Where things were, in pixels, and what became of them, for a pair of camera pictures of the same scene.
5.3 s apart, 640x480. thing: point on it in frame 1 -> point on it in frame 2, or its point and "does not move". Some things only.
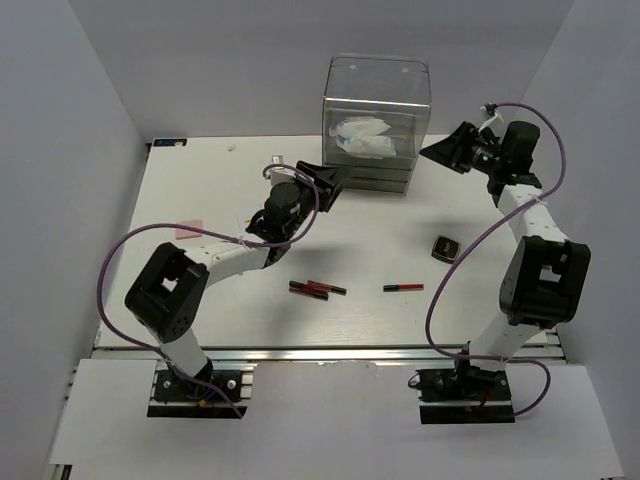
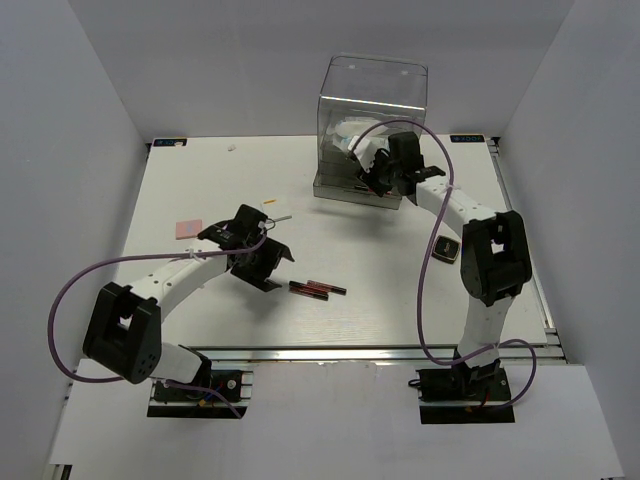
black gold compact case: [446, 249] does not move
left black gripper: [327, 181] -> [273, 252]
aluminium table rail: [333, 353] does not move
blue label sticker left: [170, 142] does not move
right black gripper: [455, 149] -> [370, 178]
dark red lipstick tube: [308, 290] does not move
